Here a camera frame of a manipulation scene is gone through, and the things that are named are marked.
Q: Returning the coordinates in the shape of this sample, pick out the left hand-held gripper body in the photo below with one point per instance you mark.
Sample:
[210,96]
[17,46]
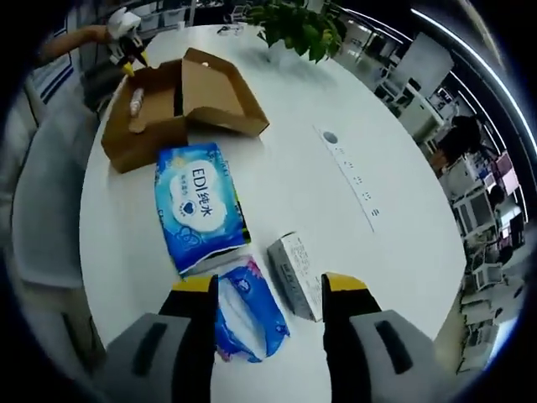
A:
[123,27]

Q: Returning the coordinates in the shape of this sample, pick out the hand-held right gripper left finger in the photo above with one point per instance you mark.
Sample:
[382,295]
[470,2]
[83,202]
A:
[197,336]

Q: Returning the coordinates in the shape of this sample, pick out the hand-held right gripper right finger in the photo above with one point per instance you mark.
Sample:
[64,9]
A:
[344,336]

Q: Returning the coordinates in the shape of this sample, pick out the small blue tissue pack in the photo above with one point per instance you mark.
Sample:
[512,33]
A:
[251,319]

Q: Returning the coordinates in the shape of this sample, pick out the brown cardboard shoe box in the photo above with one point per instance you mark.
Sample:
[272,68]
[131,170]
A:
[142,147]

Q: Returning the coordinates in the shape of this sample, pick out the small white carton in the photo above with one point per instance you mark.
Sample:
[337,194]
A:
[293,268]

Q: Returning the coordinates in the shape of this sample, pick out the blue wet wipes pack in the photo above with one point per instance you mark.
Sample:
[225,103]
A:
[197,201]

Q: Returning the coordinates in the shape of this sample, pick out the blue white poster board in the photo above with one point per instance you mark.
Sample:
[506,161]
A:
[56,77]

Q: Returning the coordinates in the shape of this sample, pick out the small black gadget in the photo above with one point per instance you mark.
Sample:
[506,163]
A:
[230,28]

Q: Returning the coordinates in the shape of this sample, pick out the table socket panel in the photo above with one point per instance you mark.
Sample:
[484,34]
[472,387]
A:
[348,176]

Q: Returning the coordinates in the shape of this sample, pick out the green potted plant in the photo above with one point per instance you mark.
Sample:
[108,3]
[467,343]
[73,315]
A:
[306,25]

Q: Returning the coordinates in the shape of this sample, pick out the pink wall screen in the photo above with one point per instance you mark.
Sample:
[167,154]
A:
[505,174]

